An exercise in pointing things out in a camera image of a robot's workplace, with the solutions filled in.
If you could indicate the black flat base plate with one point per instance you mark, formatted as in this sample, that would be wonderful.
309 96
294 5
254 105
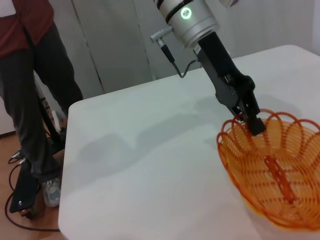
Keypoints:
23 190

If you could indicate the person in red shirt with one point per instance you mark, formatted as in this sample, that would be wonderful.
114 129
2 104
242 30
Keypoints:
30 75

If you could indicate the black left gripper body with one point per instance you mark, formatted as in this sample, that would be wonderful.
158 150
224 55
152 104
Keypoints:
225 75

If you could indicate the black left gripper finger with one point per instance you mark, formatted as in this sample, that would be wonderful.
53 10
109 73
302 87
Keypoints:
239 111
253 117

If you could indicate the grey white sneaker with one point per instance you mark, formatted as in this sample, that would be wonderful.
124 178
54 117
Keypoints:
51 192

